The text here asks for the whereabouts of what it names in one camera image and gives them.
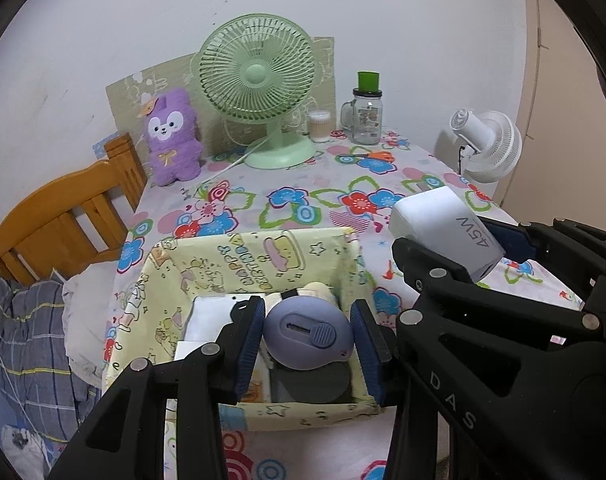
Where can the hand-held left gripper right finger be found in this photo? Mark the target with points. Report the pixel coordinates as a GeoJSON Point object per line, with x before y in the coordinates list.
{"type": "Point", "coordinates": [368, 350]}

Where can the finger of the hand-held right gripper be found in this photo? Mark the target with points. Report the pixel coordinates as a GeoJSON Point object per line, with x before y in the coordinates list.
{"type": "Point", "coordinates": [448, 285]}
{"type": "Point", "coordinates": [518, 245]}

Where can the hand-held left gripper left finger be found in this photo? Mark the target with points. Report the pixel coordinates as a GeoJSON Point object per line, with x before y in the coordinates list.
{"type": "Point", "coordinates": [248, 355]}

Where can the white plug adapter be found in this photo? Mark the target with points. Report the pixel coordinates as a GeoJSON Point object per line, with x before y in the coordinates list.
{"type": "Point", "coordinates": [210, 317]}

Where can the purple oval gadget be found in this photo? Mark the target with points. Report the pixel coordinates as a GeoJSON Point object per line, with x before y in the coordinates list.
{"type": "Point", "coordinates": [303, 330]}

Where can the white square charger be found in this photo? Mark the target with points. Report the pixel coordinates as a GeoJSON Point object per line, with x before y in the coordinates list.
{"type": "Point", "coordinates": [433, 220]}

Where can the cream bear-print gadget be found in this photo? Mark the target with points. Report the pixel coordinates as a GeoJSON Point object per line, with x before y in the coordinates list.
{"type": "Point", "coordinates": [320, 292]}

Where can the yellow printed fabric storage box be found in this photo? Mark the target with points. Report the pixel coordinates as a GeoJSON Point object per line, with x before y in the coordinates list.
{"type": "Point", "coordinates": [263, 255]}

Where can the white circulator fan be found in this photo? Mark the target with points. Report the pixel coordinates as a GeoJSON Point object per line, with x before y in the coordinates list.
{"type": "Point", "coordinates": [498, 150]}

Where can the beige door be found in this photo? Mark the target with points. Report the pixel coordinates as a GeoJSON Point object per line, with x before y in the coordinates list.
{"type": "Point", "coordinates": [548, 125]}

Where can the white pillow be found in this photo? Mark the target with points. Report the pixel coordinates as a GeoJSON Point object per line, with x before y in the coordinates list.
{"type": "Point", "coordinates": [90, 310]}

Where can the glass mug jar green lid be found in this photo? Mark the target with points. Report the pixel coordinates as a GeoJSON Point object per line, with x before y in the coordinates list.
{"type": "Point", "coordinates": [367, 120]}

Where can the cotton swab container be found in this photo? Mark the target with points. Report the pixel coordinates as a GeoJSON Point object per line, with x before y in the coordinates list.
{"type": "Point", "coordinates": [319, 127]}

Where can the grey plaid bedding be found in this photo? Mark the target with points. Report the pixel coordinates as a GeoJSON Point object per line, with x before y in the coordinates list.
{"type": "Point", "coordinates": [28, 340]}

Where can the purple plush toy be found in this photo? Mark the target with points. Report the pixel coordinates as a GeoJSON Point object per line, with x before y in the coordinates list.
{"type": "Point", "coordinates": [170, 135]}

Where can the light printed cloth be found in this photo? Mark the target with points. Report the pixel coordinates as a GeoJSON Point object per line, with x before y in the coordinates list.
{"type": "Point", "coordinates": [25, 452]}

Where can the wooden bed headboard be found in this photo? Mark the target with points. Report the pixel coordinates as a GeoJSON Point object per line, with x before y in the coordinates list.
{"type": "Point", "coordinates": [48, 210]}

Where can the green desk fan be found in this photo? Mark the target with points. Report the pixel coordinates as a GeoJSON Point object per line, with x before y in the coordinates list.
{"type": "Point", "coordinates": [255, 75]}

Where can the green patterned backboard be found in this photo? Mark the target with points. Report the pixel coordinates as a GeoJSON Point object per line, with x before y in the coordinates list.
{"type": "Point", "coordinates": [128, 95]}

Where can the blue wall sticker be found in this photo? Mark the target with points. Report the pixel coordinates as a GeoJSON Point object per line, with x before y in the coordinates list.
{"type": "Point", "coordinates": [103, 142]}

